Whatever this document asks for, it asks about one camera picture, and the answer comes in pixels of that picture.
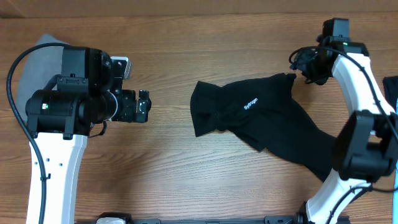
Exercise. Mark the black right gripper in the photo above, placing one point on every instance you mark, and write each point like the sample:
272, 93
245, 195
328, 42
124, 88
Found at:
298, 60

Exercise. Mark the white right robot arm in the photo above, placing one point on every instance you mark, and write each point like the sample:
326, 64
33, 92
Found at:
366, 148

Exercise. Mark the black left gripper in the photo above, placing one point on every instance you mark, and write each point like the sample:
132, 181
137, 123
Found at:
128, 114

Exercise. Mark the black t-shirt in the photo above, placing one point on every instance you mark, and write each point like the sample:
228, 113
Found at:
262, 113

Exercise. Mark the folded grey shorts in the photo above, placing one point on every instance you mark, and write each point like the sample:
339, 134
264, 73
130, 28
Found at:
41, 65

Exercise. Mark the light blue item right edge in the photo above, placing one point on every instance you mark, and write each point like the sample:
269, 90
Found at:
395, 199

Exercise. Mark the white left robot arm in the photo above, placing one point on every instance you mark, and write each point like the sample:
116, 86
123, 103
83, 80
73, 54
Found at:
87, 91

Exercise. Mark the dark garment at right edge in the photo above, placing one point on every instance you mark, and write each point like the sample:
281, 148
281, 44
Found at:
390, 85

